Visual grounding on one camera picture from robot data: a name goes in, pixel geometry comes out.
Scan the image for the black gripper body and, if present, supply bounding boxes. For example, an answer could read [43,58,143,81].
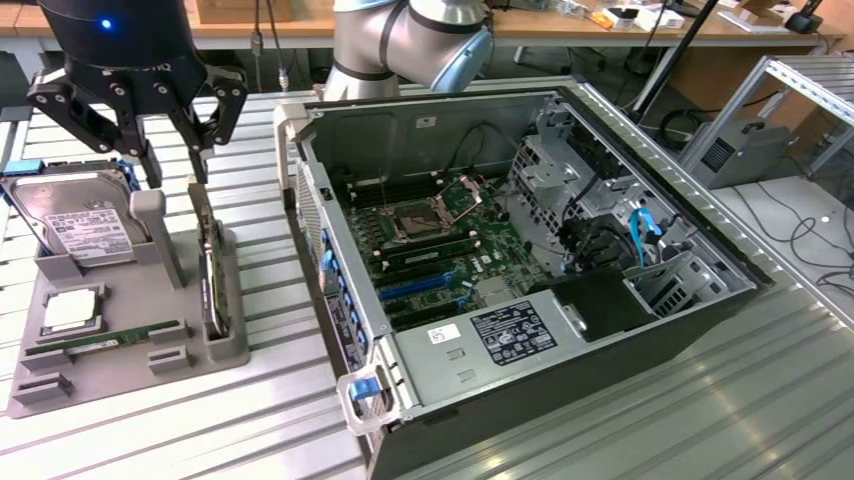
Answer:
[36,0,210,121]

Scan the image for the green graphics card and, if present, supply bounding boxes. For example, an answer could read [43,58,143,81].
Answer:
[186,180,234,344]

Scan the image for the brown cardboard box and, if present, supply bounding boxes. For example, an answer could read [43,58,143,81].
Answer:
[198,0,310,25]

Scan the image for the hard disk with blue rails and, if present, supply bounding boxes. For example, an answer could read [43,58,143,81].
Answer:
[0,158,152,269]

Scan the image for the RAM slot with white clips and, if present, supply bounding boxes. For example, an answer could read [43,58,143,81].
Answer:
[373,233,470,259]
[346,171,439,194]
[350,179,446,204]

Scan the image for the silver socket cover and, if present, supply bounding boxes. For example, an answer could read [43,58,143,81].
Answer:
[431,174,487,214]

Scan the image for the silver CPU chip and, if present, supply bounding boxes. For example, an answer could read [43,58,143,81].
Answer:
[40,291,100,334]

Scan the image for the CPU socket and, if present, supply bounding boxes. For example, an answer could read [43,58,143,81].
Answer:
[386,199,462,246]

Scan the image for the grey parts rack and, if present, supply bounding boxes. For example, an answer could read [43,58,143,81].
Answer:
[4,189,253,420]

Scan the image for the green RAM stick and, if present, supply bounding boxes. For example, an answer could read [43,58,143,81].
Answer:
[30,319,182,354]

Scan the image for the RAM stick with white label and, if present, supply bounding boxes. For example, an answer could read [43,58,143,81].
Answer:
[379,238,481,269]

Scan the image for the long black expansion slot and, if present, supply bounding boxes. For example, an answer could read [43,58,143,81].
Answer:
[373,263,447,290]
[390,295,469,322]

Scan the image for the blue expansion slot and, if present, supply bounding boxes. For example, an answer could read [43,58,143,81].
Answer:
[378,272,455,302]

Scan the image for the tall metal disk bay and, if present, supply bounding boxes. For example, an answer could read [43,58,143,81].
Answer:
[510,132,582,239]

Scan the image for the black chair base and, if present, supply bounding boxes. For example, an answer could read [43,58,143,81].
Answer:
[511,47,610,77]

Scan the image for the silver finned heatsink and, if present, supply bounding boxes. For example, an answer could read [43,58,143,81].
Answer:
[477,279,519,304]

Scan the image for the small yellow box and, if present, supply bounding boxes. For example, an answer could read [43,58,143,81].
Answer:
[593,7,636,29]

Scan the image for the grey power supply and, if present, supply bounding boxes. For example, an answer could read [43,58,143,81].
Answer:
[377,287,593,416]

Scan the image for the small white box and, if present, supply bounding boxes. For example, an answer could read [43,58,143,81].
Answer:
[630,5,689,30]

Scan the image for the black stand pole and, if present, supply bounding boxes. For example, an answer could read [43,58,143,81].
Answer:
[630,0,722,119]

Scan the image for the black plastic shroud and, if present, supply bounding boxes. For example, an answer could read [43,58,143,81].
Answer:
[530,269,662,344]

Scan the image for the brown wooden cabinet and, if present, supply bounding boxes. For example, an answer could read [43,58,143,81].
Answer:
[666,47,824,131]

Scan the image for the low metal disk bay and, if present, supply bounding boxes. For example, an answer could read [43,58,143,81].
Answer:
[624,249,733,321]

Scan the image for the black open PC case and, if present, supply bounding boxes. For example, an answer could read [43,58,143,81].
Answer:
[274,84,776,480]

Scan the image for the grey computer tower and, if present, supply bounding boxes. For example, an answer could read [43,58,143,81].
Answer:
[697,119,797,190]

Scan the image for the flat cardboard sheets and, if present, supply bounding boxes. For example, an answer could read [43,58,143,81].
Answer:
[717,0,796,35]

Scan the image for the small black device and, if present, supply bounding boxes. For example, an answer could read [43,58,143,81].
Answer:
[784,0,828,35]

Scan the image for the black cable with silver plug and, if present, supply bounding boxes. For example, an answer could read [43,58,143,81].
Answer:
[266,0,295,94]

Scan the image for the thin black wire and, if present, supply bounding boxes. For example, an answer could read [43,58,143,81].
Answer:
[447,123,513,171]

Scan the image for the wooden desk with white frame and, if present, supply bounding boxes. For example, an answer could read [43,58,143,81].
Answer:
[0,0,848,107]

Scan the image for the black disk power wires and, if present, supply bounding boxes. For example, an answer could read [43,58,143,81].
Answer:
[557,219,636,276]

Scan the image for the blue SATA wire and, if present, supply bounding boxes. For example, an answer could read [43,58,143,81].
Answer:
[626,207,662,269]

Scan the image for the silver metal latch bracket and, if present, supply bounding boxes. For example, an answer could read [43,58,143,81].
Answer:
[558,303,590,344]

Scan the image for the coiled black cable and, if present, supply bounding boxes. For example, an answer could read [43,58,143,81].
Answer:
[658,108,713,151]

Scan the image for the aluminium profile frame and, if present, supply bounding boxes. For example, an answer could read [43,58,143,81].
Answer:
[677,52,854,191]

